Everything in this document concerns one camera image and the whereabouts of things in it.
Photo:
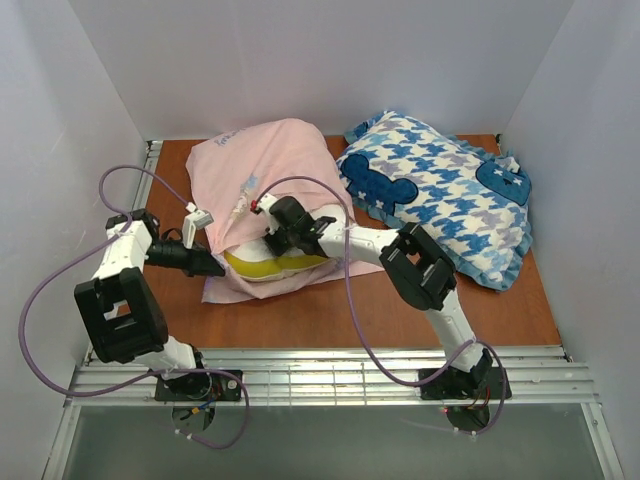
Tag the white pillow yellow edge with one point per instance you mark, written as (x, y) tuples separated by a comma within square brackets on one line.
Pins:
[(254, 262)]

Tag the aluminium front rail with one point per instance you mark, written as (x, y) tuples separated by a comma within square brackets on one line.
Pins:
[(347, 377)]

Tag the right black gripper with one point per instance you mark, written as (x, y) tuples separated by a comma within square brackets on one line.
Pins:
[(279, 238)]

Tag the aluminium left side rail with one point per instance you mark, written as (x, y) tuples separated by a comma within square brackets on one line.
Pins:
[(145, 175)]

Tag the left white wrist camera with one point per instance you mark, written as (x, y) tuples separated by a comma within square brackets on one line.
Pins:
[(196, 219)]

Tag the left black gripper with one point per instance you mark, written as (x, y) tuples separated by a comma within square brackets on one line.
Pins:
[(191, 260)]

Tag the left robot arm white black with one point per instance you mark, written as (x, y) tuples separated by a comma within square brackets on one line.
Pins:
[(177, 358)]

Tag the aluminium rail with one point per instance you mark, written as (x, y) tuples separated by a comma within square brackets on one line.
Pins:
[(145, 175), (347, 377)]

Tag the blue white houndstooth pillow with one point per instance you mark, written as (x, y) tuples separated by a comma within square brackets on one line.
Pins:
[(473, 203)]

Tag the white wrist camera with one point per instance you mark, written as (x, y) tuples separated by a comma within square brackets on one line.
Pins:
[(263, 204), (196, 219)]

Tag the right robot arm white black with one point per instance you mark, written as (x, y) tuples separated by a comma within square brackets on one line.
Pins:
[(422, 274)]

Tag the pink pillowcase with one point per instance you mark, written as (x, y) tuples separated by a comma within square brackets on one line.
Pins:
[(228, 172)]

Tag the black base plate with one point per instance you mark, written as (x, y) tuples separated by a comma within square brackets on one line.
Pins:
[(199, 387), (455, 385)]

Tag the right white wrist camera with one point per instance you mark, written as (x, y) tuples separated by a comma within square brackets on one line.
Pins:
[(263, 204)]

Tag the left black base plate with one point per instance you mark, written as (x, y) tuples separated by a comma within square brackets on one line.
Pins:
[(199, 387)]

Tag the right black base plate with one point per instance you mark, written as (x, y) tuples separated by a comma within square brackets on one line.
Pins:
[(455, 385)]

